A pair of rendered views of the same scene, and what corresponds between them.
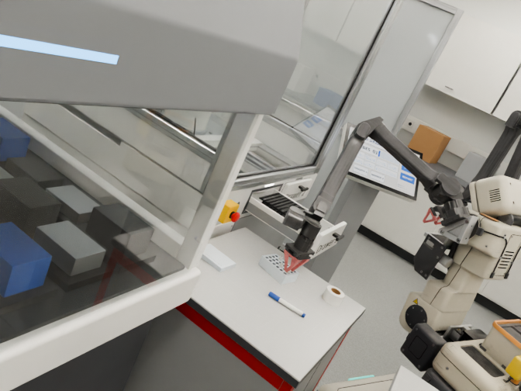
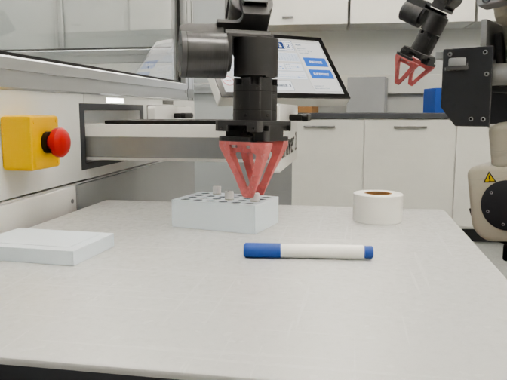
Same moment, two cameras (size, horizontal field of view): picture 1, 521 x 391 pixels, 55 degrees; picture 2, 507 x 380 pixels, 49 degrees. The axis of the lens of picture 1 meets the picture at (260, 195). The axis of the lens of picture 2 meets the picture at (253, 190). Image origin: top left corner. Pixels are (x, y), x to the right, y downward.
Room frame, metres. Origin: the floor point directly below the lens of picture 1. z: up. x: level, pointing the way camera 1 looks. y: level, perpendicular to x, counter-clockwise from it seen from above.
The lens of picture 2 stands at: (0.90, -0.05, 0.92)
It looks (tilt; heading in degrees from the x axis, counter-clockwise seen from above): 8 degrees down; 348
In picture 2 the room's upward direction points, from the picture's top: straight up
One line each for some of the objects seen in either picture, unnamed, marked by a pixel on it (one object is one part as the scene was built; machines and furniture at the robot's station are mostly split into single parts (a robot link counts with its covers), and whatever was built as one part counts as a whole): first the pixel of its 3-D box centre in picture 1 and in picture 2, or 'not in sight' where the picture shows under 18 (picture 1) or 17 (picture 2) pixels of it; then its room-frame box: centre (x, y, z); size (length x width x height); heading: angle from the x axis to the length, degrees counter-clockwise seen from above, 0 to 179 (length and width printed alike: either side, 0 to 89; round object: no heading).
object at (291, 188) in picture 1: (295, 191); (172, 128); (2.32, -0.14, 0.87); 0.29 x 0.02 x 0.11; 158
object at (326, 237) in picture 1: (328, 239); (284, 135); (1.90, -0.32, 0.87); 0.29 x 0.02 x 0.11; 158
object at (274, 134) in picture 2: (295, 260); (254, 160); (1.63, -0.20, 0.85); 0.07 x 0.07 x 0.09; 53
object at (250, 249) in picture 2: (287, 304); (308, 250); (1.47, -0.23, 0.77); 0.14 x 0.02 x 0.02; 74
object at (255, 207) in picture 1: (284, 214); (175, 139); (1.98, -0.13, 0.86); 0.40 x 0.26 x 0.06; 68
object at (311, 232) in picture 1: (309, 228); (251, 58); (1.62, -0.20, 0.98); 0.07 x 0.06 x 0.07; 91
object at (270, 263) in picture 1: (278, 268); (225, 211); (1.66, -0.17, 0.78); 0.12 x 0.08 x 0.04; 55
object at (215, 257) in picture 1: (215, 257); (44, 244); (1.55, 0.05, 0.77); 0.13 x 0.09 x 0.02; 64
